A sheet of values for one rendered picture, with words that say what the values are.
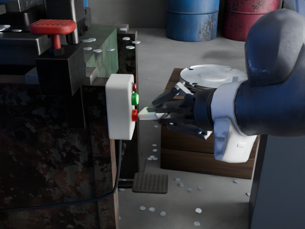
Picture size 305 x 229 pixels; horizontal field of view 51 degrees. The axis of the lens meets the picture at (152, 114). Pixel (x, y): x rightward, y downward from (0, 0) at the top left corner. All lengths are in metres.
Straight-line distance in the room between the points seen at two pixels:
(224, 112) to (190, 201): 0.84
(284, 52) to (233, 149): 0.17
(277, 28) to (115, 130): 0.40
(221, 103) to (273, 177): 0.58
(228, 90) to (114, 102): 0.26
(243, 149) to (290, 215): 0.64
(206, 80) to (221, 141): 0.88
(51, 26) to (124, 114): 0.24
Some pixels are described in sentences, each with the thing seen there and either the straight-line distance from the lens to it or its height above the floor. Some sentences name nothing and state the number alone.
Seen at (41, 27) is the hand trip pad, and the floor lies 0.76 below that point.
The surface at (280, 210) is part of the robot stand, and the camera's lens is 1.13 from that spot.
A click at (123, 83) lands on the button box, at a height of 0.63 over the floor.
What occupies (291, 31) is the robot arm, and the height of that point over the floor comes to 0.78.
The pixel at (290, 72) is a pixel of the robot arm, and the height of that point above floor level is 0.73.
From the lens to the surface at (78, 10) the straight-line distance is 0.91.
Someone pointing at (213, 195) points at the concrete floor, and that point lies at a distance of 1.34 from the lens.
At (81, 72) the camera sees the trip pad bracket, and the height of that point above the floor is 0.66.
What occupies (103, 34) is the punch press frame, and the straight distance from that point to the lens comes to 1.01.
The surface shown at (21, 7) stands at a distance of 0.91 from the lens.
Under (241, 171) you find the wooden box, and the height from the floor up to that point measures 0.04.
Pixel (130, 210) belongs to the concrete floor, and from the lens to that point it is 1.27.
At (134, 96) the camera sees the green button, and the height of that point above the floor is 0.59.
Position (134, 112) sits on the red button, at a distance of 0.71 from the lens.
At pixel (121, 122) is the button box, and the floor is 0.54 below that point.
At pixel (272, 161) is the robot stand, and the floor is 0.32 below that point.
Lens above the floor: 0.87
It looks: 27 degrees down
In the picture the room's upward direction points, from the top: straight up
